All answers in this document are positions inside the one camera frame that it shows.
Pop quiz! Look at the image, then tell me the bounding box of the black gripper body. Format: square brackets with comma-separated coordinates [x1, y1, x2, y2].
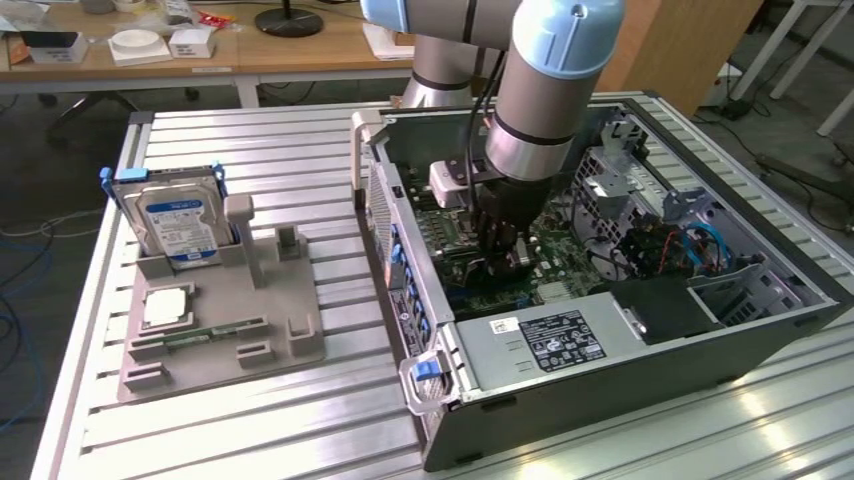
[477, 177, 554, 227]

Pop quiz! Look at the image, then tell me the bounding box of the green motherboard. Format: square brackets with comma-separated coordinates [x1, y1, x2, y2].
[400, 164, 616, 321]

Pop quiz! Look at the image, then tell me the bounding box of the silver metal drive cage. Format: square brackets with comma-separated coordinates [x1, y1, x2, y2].
[577, 119, 673, 219]

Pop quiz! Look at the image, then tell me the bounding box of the black case fan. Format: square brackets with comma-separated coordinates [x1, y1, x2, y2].
[617, 219, 680, 279]

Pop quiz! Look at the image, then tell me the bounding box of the grey power supply unit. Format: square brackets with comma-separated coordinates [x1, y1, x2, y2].
[452, 292, 650, 392]

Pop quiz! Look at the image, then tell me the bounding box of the black plastic air shroud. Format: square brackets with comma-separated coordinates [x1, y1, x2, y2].
[610, 279, 727, 346]

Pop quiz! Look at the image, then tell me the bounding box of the grey plastic parts rack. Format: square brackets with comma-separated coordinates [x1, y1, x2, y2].
[117, 194, 329, 404]

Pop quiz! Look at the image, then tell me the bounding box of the black open PC case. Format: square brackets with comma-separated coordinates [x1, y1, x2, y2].
[350, 89, 840, 474]

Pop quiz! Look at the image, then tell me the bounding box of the white paper stack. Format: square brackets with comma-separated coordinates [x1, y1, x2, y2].
[362, 22, 417, 61]

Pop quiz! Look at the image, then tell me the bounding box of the metal disk bay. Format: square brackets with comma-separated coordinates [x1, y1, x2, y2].
[686, 259, 807, 329]

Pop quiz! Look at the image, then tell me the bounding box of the wooden desk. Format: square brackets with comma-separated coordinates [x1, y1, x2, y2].
[0, 0, 242, 109]
[237, 0, 509, 109]

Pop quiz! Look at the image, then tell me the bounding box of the black floor stand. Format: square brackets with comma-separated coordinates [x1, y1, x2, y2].
[753, 152, 854, 204]

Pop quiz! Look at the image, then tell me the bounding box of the green RAM stick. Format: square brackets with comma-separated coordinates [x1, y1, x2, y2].
[163, 322, 259, 346]

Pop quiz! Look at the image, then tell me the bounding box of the hard disk in blue caddy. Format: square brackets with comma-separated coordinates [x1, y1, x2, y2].
[98, 162, 229, 271]

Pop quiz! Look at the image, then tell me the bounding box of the black round lamp base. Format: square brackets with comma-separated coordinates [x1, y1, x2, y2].
[254, 0, 326, 37]

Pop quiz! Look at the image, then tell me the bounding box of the silver CPU chip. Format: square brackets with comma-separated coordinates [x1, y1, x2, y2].
[143, 288, 193, 326]

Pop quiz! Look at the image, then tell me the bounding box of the white labelled cardboard box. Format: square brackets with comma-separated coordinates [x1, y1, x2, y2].
[166, 27, 219, 59]

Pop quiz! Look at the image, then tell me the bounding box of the black chair base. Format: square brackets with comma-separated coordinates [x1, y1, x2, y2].
[39, 87, 202, 146]

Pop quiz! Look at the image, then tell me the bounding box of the white box with black top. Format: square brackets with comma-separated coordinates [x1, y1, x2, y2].
[19, 30, 90, 64]

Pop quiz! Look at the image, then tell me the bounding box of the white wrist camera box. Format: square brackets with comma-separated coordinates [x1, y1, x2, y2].
[430, 160, 484, 209]

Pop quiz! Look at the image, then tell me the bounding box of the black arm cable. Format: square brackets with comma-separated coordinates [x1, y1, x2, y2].
[464, 47, 509, 224]

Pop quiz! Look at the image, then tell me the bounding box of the red wire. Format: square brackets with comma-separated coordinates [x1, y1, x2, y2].
[664, 232, 689, 274]

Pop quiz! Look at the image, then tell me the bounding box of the blue wire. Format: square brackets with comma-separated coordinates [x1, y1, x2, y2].
[680, 221, 736, 275]

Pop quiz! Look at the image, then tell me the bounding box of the white table frame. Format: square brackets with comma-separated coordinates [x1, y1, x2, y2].
[731, 0, 854, 136]

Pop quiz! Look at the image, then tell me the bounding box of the white box with round ring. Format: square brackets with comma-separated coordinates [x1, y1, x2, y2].
[107, 29, 174, 67]

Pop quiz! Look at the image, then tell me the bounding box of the blue floor cable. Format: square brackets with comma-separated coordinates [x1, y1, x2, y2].
[0, 239, 55, 431]

